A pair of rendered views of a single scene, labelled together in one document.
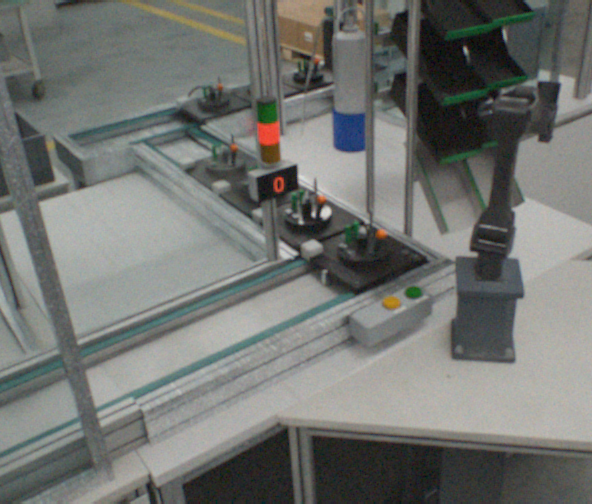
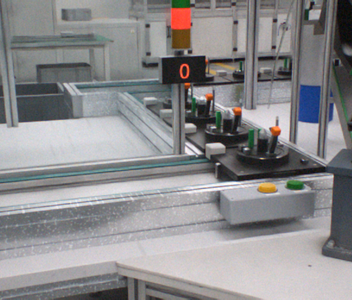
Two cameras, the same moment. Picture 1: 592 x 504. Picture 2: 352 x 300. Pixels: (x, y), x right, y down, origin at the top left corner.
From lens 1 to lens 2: 0.66 m
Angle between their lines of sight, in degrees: 21
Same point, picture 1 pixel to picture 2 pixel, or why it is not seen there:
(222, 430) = (56, 262)
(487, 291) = not seen: outside the picture
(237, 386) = (87, 227)
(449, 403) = (297, 284)
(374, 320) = (241, 196)
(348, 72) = (312, 44)
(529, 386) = not seen: outside the picture
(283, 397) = (131, 250)
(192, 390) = (36, 213)
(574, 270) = not seen: outside the picture
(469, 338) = (341, 230)
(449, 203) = not seen: outside the picture
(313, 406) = (154, 261)
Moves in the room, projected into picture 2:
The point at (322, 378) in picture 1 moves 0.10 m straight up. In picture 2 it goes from (177, 244) to (177, 203)
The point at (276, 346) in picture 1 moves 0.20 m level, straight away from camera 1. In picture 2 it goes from (135, 198) to (157, 172)
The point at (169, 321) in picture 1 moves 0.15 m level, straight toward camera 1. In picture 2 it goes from (59, 177) to (43, 197)
